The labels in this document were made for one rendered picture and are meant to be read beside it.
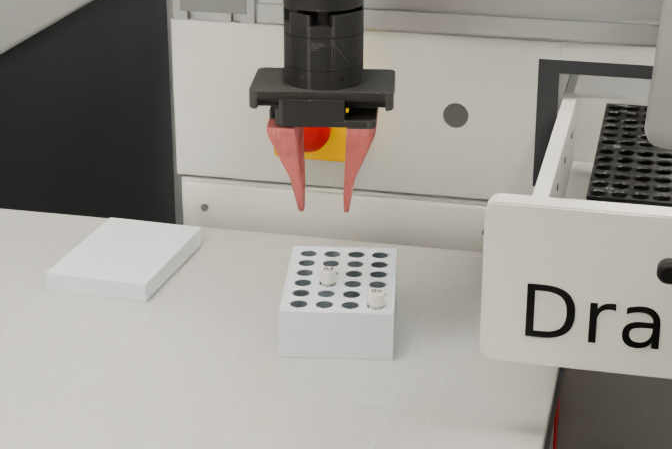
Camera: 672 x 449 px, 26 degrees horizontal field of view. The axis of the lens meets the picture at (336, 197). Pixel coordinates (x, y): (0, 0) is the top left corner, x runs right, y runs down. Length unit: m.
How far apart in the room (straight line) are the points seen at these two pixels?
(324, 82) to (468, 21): 0.24
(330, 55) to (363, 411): 0.25
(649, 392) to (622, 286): 0.42
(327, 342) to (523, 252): 0.21
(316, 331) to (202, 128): 0.31
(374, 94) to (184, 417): 0.26
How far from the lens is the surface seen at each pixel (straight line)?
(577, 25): 1.22
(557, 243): 0.92
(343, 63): 1.02
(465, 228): 1.29
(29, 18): 1.82
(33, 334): 1.14
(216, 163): 1.32
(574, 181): 1.22
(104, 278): 1.19
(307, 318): 1.07
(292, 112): 1.03
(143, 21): 2.23
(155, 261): 1.21
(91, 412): 1.02
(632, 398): 1.34
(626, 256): 0.92
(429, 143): 1.26
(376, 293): 1.07
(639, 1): 1.21
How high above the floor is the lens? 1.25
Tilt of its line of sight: 21 degrees down
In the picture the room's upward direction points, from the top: straight up
